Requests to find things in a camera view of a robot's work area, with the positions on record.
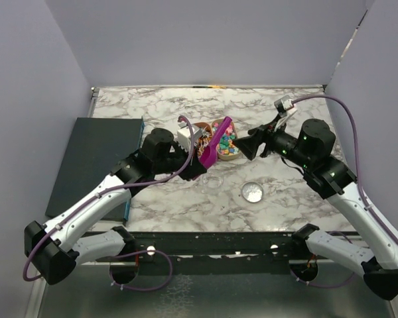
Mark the clear glass jar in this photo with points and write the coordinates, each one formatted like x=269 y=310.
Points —
x=211 y=183

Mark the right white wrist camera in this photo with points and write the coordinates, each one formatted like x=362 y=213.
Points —
x=285 y=110

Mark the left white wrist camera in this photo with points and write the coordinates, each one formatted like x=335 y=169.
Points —
x=184 y=138

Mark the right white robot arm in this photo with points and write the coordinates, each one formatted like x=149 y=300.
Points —
x=333 y=181

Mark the pink tray of lollipops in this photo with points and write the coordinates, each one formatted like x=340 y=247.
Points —
x=203 y=141

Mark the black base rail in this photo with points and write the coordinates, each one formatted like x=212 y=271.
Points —
x=204 y=253

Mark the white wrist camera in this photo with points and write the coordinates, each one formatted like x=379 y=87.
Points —
x=184 y=138
x=285 y=110

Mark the silver jar lid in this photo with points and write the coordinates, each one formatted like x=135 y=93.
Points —
x=252 y=192

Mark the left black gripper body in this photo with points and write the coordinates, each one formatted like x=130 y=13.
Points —
x=176 y=161

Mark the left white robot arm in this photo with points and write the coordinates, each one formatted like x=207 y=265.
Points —
x=58 y=246

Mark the tan tray of star candies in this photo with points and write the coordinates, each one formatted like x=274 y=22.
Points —
x=226 y=149

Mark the purple plastic scoop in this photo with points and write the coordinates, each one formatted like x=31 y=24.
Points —
x=210 y=154

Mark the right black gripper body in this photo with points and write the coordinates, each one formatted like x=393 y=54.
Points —
x=278 y=141

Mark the dark blue box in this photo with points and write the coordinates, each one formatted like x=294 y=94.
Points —
x=94 y=148

